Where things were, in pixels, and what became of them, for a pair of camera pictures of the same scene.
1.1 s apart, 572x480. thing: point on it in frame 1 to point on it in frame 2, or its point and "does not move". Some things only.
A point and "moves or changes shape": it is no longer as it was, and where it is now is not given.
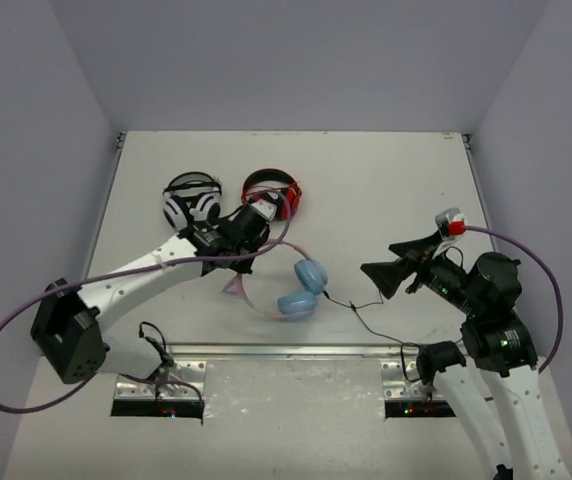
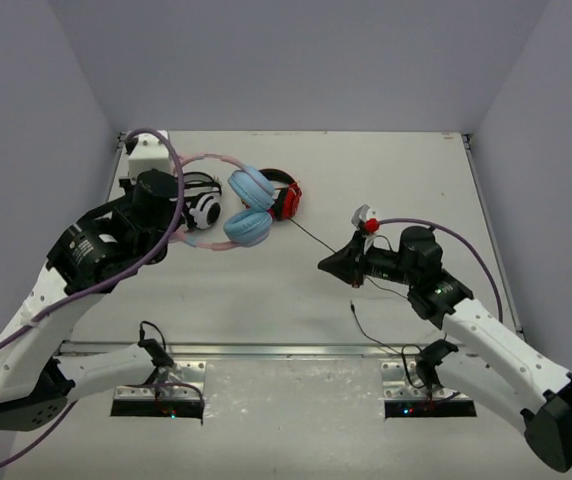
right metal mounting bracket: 398,387 does not move
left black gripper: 254,220 to 186,201
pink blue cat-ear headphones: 299,305 to 249,225
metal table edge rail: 269,351 does not move
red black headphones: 289,199 does not move
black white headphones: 191,197 does not move
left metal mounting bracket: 179,379 does not move
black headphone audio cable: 367,305 moves or changes shape
